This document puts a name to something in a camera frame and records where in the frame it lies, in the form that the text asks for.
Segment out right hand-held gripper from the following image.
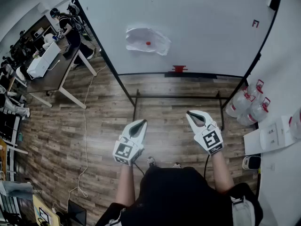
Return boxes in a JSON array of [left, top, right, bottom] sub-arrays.
[[186, 110, 224, 155]]

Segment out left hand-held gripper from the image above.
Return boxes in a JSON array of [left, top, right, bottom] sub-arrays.
[[112, 119, 148, 167]]

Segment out clear plastic bag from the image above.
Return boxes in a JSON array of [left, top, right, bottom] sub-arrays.
[[125, 26, 172, 57]]

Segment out person's left forearm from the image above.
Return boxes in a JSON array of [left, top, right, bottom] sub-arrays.
[[115, 165, 136, 208]]

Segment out person's right forearm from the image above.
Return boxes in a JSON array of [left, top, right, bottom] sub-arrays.
[[210, 151, 236, 194]]

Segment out black metal stand legs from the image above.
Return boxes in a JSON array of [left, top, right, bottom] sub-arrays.
[[117, 74, 249, 131]]

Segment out black pen tray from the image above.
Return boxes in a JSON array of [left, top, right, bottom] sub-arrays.
[[164, 71, 218, 79]]

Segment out small white heater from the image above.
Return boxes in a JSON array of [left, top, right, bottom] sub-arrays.
[[242, 155, 261, 170]]

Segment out white cardboard box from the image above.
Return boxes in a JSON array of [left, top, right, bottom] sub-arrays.
[[243, 114, 301, 156]]

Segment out person's black clothing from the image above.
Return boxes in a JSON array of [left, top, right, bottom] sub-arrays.
[[95, 166, 263, 226]]

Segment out dark wooden desk white legs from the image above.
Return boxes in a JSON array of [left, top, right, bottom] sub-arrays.
[[25, 45, 97, 110]]

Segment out white printer box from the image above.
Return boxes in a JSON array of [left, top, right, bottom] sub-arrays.
[[26, 41, 61, 79]]

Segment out yellow table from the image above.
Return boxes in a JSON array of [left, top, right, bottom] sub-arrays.
[[32, 194, 61, 226]]

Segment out white metal rack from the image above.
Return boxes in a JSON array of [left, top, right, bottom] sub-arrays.
[[0, 107, 28, 155]]

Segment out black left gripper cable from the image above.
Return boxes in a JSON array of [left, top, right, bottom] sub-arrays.
[[134, 162, 145, 176]]

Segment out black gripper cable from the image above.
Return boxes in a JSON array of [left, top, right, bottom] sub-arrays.
[[134, 162, 145, 176], [203, 154, 211, 181]]

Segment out clear water jug red handle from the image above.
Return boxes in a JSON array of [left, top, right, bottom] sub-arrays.
[[248, 79, 265, 98], [225, 87, 256, 119], [289, 108, 301, 140], [237, 97, 271, 127]]

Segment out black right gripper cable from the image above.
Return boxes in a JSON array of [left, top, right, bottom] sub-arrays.
[[203, 154, 211, 181]]

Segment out long white floor cable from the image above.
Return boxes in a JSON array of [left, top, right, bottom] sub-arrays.
[[51, 65, 109, 211]]

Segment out white harness strap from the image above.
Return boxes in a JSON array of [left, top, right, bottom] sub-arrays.
[[230, 195, 256, 226]]

